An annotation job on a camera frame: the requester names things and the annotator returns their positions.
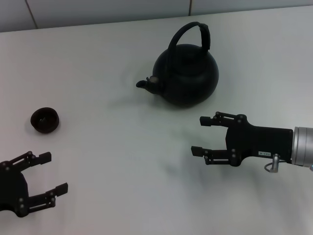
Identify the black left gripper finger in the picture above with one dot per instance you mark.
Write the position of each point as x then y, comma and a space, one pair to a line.
45, 157
61, 189

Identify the dark brown teacup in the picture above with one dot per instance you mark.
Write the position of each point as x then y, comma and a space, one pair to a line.
45, 125

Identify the black round teapot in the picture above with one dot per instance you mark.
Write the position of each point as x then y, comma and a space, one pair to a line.
190, 80

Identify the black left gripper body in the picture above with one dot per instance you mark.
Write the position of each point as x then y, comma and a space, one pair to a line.
14, 186

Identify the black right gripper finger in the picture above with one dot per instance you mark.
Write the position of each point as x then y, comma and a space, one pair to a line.
205, 121
196, 150

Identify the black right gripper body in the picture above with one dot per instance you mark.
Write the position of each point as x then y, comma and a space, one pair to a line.
259, 142

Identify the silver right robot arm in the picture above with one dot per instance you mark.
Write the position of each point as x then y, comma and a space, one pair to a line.
303, 147

